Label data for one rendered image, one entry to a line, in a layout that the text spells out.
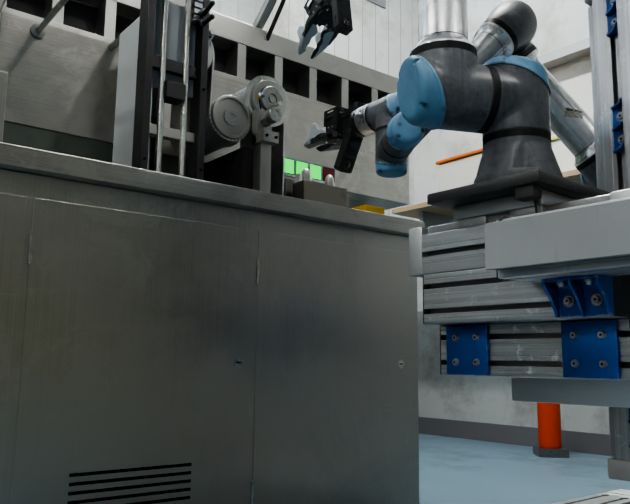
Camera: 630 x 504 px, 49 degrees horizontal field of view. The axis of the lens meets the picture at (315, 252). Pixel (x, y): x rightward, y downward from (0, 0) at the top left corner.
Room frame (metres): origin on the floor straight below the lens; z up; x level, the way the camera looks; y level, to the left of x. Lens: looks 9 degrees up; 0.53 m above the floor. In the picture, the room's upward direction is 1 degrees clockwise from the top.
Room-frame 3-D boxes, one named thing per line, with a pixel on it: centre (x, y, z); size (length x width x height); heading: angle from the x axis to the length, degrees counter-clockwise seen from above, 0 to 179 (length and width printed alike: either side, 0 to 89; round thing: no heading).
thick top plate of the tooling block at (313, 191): (2.11, 0.09, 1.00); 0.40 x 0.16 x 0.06; 38
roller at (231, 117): (1.90, 0.31, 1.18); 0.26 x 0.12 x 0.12; 38
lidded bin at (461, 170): (4.37, -1.08, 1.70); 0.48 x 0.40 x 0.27; 39
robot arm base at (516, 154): (1.17, -0.35, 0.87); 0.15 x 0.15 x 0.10
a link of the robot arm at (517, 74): (1.17, -0.34, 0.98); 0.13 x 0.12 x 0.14; 105
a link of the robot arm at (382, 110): (1.57, -0.18, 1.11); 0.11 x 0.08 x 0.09; 38
